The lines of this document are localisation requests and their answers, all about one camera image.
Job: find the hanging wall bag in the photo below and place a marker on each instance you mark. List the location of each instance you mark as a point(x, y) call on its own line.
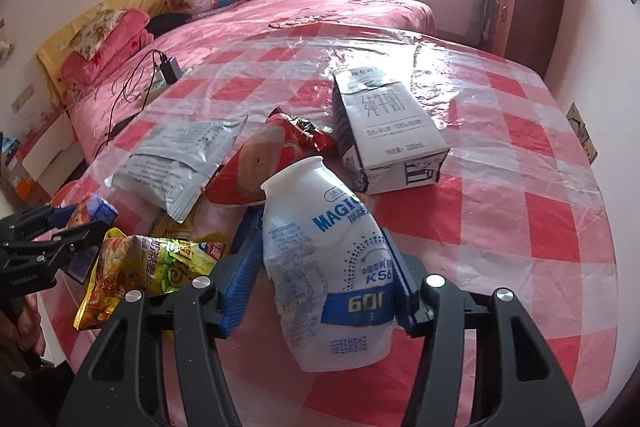
point(2, 42)

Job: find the folded pink blanket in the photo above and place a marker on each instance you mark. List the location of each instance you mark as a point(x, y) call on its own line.
point(120, 49)

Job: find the white plastic drink bottle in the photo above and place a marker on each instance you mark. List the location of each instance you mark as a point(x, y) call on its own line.
point(320, 267)

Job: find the white dark milk carton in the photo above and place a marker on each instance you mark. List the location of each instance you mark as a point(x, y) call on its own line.
point(385, 127)

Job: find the bed with pink cover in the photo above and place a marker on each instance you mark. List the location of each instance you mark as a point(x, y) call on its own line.
point(300, 12)

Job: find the brown wooden cabinet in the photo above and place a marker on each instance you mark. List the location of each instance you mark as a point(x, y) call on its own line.
point(530, 12)

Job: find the red snack wrapper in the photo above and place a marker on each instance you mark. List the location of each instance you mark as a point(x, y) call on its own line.
point(260, 162)

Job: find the yellow noodle packet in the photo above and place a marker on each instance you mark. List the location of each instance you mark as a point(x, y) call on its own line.
point(135, 272)

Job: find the black cloth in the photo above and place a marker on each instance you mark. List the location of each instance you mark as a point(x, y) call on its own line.
point(167, 24)

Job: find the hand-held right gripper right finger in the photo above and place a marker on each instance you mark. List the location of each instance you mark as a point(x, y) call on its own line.
point(405, 302)

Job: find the person's left hand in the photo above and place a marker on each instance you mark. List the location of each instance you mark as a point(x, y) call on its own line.
point(25, 322)

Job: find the blue orange snack packet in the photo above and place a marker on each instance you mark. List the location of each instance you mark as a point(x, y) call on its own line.
point(95, 209)

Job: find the white power strip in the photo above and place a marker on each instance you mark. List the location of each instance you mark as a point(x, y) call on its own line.
point(159, 81)

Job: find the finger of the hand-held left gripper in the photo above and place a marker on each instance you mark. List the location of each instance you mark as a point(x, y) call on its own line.
point(65, 247)
point(30, 222)

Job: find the wall socket plate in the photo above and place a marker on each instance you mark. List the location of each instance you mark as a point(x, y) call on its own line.
point(582, 132)

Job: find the black charger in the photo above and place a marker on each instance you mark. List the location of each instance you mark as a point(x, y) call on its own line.
point(170, 67)

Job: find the wall switch plate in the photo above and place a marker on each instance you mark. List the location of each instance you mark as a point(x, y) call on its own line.
point(22, 97)

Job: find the red white checkered tablecloth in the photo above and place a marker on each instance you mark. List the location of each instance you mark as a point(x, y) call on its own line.
point(500, 232)

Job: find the silver grey foil packet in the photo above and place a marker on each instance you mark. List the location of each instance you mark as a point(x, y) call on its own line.
point(170, 162)

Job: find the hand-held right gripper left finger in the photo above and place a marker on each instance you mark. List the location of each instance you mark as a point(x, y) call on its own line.
point(240, 287)

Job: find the white nightstand with drawer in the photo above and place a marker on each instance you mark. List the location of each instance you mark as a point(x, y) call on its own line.
point(45, 147)

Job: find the floral pillow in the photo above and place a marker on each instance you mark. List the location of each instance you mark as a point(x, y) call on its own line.
point(92, 34)

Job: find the colourful boxes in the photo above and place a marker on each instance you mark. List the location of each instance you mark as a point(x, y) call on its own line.
point(12, 162)

